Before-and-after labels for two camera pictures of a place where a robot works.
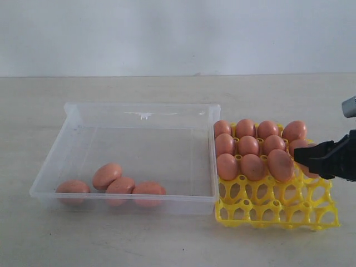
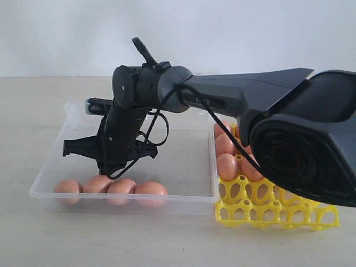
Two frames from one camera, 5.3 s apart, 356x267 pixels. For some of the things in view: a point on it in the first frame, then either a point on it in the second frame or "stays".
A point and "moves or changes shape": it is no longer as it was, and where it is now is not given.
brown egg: [72, 192] moves or changes shape
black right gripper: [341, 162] to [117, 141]
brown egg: [148, 193] stays
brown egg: [224, 144] stays
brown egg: [227, 166] stays
